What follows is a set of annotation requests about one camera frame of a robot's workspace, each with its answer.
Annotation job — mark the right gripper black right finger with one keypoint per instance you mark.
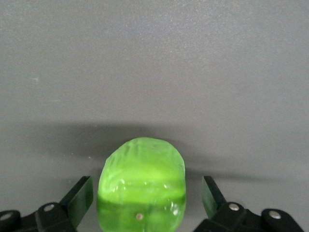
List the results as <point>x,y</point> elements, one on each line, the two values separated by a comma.
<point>213,198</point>

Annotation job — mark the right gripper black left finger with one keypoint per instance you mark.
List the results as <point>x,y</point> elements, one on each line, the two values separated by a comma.
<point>77,200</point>

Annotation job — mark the green apple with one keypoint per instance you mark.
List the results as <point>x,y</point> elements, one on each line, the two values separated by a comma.
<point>142,183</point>

